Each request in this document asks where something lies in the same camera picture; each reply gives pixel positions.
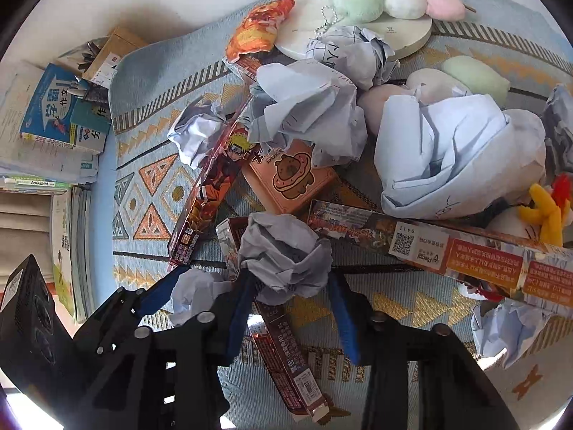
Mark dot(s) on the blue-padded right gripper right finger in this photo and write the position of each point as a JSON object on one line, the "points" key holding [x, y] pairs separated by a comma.
{"points": [[352, 312]]}

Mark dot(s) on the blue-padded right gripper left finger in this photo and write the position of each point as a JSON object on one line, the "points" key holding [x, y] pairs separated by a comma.
{"points": [[236, 310]]}

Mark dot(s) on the dark red long box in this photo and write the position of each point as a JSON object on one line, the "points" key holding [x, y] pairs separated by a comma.
{"points": [[274, 339]]}

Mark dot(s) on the white paper ball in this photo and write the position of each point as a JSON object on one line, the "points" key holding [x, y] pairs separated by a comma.
{"points": [[195, 292]]}

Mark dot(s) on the orange long card box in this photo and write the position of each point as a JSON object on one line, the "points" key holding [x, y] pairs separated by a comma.
{"points": [[536, 274]]}

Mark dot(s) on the Naruto long card box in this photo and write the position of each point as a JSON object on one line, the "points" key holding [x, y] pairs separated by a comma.
{"points": [[216, 175]]}

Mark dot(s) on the capybara pink small box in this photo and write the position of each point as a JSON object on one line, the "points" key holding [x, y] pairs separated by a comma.
{"points": [[286, 181]]}

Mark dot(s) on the crumpled paper right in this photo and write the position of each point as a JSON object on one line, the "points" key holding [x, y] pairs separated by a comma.
{"points": [[509, 326]]}

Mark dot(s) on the patterned blue woven mat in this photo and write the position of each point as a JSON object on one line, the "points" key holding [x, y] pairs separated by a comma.
{"points": [[152, 186]]}

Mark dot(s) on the flat books on desk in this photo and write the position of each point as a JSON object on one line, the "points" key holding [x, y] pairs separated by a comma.
{"points": [[69, 241]]}

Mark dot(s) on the large crumpled paper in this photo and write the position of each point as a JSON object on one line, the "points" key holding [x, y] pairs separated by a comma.
{"points": [[455, 157]]}

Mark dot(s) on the crumpled paper left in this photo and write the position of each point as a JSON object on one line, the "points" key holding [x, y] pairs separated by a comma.
{"points": [[196, 131]]}

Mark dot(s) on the crumpled paper centre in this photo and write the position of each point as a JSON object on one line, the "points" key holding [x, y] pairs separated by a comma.
{"points": [[310, 102]]}

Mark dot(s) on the red yellow chicken plush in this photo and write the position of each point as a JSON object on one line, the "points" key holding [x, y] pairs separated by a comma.
{"points": [[544, 219]]}

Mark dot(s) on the red box under snack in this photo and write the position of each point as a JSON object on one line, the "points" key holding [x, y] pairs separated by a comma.
{"points": [[245, 68]]}

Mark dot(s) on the stack of books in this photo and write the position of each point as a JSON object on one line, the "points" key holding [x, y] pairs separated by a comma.
{"points": [[39, 160]]}

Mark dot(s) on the crumpled paper near lamp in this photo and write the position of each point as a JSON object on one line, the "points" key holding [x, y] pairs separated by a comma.
{"points": [[361, 54]]}

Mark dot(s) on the blue study book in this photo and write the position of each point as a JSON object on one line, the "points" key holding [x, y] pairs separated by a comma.
{"points": [[60, 114]]}

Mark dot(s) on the tricolour dango plush on mat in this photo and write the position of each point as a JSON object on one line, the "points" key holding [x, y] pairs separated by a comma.
{"points": [[458, 76]]}

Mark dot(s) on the orange snack plush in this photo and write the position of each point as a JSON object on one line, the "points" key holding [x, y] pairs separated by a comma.
{"points": [[258, 30]]}

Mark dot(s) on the cardboard pen holder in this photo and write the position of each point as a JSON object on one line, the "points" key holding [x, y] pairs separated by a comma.
{"points": [[119, 44]]}

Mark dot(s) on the white desk lamp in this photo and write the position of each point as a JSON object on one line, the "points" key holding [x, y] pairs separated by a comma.
{"points": [[403, 24]]}

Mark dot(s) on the tricolour dango plush on base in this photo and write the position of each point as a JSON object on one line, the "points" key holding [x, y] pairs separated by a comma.
{"points": [[369, 10]]}

